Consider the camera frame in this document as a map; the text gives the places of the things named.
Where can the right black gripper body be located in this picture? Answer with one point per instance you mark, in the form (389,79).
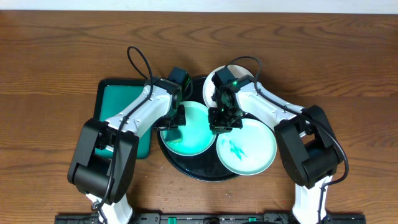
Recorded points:
(224,123)

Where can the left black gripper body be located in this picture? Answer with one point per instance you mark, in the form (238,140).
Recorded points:
(170,122)

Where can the light green plate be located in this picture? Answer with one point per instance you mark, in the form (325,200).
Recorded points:
(197,136)
(249,150)

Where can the light green plate front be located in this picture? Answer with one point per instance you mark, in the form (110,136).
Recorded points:
(249,150)

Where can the white plate green stain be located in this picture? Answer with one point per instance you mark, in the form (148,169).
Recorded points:
(209,87)

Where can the green yellow sponge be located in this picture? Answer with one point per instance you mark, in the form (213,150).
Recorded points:
(173,135)

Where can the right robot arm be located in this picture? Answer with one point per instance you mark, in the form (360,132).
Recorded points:
(305,141)

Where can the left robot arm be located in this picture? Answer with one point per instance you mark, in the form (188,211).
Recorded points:
(103,163)

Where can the black round tray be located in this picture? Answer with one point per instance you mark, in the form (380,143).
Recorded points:
(205,166)

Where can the black rectangular tray green water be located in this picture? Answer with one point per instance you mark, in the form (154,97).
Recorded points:
(113,95)

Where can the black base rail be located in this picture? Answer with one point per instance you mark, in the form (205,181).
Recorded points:
(155,218)

